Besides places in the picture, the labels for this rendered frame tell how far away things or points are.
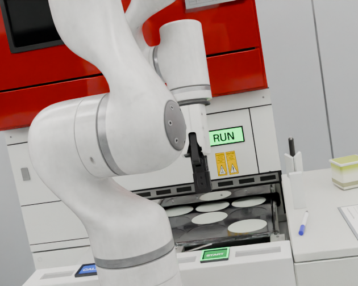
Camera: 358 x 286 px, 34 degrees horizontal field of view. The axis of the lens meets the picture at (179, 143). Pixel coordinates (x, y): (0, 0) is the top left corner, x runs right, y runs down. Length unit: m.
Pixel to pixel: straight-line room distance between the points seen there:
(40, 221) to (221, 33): 0.81
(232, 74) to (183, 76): 0.54
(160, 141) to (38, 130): 0.18
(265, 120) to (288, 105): 1.50
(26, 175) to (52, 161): 1.04
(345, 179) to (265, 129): 0.33
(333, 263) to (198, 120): 0.37
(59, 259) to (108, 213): 1.11
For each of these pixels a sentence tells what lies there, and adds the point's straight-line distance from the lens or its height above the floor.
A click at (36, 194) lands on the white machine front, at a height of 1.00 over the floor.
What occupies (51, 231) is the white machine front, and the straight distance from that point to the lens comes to 1.90.
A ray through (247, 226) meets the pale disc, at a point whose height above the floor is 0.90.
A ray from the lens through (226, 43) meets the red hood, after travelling 1.64.
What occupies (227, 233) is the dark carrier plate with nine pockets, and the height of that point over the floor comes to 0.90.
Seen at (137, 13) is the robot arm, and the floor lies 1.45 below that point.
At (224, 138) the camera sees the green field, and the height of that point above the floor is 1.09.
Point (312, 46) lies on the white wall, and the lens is 3.18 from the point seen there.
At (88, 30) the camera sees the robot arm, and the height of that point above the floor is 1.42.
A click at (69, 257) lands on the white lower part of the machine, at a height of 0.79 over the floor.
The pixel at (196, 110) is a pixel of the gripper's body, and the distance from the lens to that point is 1.11.
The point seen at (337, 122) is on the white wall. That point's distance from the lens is 3.24.
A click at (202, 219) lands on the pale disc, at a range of 1.64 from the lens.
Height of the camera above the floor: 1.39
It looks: 10 degrees down
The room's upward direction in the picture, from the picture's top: 10 degrees counter-clockwise
